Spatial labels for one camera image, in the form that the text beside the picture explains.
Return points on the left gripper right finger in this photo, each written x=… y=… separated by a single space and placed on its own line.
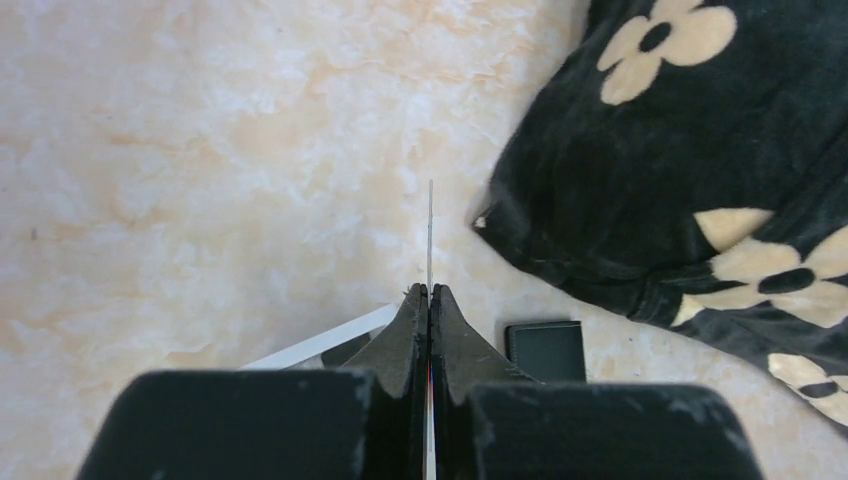
x=493 y=421

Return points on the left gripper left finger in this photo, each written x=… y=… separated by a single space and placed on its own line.
x=363 y=420

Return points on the white plastic card tray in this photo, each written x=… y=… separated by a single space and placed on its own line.
x=330 y=348

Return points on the black floral plush blanket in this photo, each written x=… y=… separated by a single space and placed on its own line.
x=686 y=167

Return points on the black leather card holder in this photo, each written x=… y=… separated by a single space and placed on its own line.
x=550 y=351

